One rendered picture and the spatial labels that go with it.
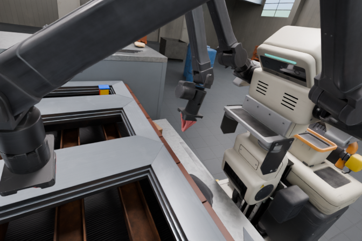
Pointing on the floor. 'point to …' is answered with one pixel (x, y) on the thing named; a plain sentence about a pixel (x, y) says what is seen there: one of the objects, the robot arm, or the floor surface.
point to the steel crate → (173, 49)
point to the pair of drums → (191, 62)
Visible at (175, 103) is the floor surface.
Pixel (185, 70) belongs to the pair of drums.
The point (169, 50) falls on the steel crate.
